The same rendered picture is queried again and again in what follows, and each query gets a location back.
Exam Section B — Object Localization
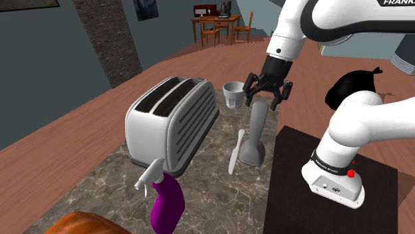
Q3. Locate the brown bread loaf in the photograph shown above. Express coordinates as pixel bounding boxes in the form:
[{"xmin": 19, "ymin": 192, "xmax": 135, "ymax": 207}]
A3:
[{"xmin": 42, "ymin": 211, "xmax": 134, "ymax": 234}]

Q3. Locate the wooden dining table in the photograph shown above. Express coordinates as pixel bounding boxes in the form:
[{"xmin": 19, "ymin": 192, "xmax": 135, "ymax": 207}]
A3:
[{"xmin": 190, "ymin": 14, "xmax": 242, "ymax": 45}]

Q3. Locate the grey ribbed bin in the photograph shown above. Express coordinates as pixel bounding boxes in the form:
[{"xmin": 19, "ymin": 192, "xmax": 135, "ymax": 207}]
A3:
[{"xmin": 389, "ymin": 33, "xmax": 415, "ymax": 76}]

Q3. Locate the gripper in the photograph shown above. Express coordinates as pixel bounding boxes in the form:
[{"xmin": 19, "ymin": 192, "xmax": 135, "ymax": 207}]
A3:
[{"xmin": 242, "ymin": 55, "xmax": 294, "ymax": 112}]

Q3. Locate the grey tall kitchen tool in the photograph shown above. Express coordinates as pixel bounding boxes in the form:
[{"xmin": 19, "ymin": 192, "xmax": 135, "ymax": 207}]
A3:
[{"xmin": 239, "ymin": 100, "xmax": 270, "ymax": 168}]

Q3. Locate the blue wall picture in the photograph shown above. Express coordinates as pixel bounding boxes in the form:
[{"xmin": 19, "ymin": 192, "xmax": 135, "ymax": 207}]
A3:
[{"xmin": 132, "ymin": 0, "xmax": 160, "ymax": 22}]

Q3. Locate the black garbage bag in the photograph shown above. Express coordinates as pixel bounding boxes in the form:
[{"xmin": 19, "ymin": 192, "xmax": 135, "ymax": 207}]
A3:
[{"xmin": 325, "ymin": 66, "xmax": 384, "ymax": 111}]

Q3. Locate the wooden chair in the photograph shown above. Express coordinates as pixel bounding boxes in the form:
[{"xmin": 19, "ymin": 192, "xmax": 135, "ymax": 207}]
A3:
[
  {"xmin": 231, "ymin": 11, "xmax": 253, "ymax": 45},
  {"xmin": 199, "ymin": 15, "xmax": 221, "ymax": 48}
]

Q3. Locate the purple spray bottle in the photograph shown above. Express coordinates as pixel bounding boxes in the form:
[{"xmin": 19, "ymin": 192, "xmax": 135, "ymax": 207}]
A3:
[{"xmin": 134, "ymin": 158, "xmax": 186, "ymax": 234}]

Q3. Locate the white knife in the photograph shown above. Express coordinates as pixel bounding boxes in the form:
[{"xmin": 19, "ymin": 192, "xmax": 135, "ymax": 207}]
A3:
[{"xmin": 227, "ymin": 128, "xmax": 246, "ymax": 176}]

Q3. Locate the silver toaster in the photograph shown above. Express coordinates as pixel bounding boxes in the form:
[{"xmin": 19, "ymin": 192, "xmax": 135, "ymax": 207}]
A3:
[{"xmin": 124, "ymin": 76, "xmax": 221, "ymax": 178}]

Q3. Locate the dark framed wall picture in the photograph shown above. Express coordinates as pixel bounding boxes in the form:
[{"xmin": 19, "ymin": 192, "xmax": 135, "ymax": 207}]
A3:
[{"xmin": 0, "ymin": 0, "xmax": 61, "ymax": 13}]

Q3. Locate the grey cup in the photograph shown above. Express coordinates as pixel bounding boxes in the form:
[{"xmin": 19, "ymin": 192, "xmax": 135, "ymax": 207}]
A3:
[{"xmin": 222, "ymin": 80, "xmax": 247, "ymax": 110}]

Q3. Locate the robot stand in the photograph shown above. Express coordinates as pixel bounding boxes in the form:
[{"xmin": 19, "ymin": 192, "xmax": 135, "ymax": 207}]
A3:
[{"xmin": 263, "ymin": 125, "xmax": 399, "ymax": 234}]

